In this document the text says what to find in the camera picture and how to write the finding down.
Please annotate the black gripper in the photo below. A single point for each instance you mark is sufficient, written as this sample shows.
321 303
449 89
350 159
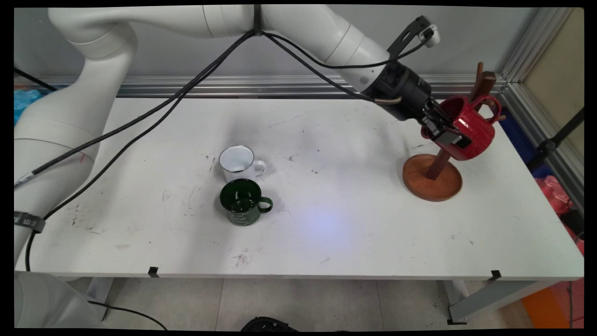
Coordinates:
403 88

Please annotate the red enamel mug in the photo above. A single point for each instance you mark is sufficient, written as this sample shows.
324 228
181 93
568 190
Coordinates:
480 133

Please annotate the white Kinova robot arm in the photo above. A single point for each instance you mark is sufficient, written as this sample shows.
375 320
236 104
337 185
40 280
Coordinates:
74 107

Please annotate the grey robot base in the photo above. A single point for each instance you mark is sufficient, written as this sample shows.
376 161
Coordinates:
46 303

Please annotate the wooden mug tree stand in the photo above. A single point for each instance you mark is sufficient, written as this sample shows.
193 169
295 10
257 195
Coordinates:
431 184

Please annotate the blue plastic crate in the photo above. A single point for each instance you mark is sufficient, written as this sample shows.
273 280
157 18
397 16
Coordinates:
520 135

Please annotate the black tripod stand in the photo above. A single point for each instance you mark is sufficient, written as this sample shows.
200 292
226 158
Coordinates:
548 145

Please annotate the pink red plastic bag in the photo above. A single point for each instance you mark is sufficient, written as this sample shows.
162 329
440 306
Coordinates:
557 196

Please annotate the black tape piece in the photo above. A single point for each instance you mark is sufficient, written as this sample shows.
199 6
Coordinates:
153 271
495 275

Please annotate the small black box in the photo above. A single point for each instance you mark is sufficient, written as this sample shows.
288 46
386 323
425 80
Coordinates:
572 223

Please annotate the grey table leg with brace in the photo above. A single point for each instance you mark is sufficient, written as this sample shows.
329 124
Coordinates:
485 298

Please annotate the orange floor box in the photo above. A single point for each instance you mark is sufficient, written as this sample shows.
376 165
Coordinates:
543 305

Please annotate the white enamel mug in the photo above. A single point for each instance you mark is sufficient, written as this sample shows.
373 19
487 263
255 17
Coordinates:
238 161

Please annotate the dark green enamel mug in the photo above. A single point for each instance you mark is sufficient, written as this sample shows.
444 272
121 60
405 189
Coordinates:
242 205

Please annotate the black rounded floor object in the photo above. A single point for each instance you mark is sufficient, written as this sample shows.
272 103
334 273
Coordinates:
268 325

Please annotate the short grey table leg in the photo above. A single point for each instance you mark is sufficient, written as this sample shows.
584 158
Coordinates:
102 294

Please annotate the blue bubble wrap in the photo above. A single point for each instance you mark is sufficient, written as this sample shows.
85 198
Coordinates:
28 100

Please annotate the black label band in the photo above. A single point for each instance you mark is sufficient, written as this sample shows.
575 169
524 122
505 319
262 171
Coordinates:
29 221

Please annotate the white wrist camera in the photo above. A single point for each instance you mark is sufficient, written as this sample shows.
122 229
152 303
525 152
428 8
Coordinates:
431 35

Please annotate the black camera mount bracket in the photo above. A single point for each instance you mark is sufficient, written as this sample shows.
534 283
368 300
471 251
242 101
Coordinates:
405 37

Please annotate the aluminium corner frame post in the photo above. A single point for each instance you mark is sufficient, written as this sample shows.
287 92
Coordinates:
527 51

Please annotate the long aluminium frame rail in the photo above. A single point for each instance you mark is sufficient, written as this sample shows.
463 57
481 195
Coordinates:
289 86

